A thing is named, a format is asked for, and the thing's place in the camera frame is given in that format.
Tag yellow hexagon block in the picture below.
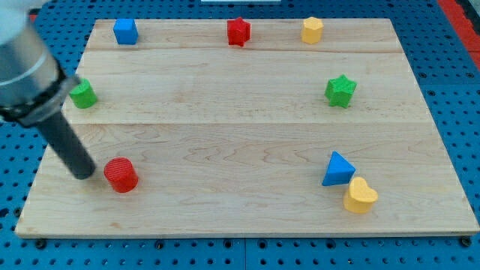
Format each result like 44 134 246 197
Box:
301 16 324 44

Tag blue triangle block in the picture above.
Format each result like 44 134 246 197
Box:
322 151 356 186

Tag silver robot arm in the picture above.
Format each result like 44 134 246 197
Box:
1 1 96 179

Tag yellow heart block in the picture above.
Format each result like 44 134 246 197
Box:
343 177 379 214

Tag green star block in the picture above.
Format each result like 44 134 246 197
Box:
325 74 357 108

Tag red cylinder block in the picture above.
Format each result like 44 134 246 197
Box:
103 157 139 193

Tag wooden board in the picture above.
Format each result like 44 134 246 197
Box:
16 19 479 239

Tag red star block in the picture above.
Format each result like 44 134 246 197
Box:
226 17 251 47

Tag blue cube block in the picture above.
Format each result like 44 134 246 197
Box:
113 19 138 45

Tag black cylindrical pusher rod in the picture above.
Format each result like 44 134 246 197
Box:
37 111 96 179

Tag green cylinder block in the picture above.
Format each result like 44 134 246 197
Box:
69 78 98 109

